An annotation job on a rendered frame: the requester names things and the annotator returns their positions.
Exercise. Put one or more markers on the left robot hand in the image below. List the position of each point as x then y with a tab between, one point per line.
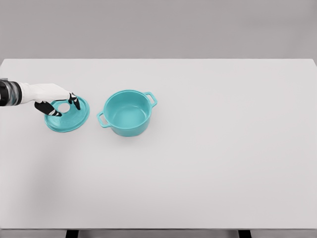
50	92

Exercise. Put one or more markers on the teal pot lid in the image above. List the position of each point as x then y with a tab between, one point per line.
74	117

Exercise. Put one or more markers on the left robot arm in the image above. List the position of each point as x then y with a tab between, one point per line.
13	92

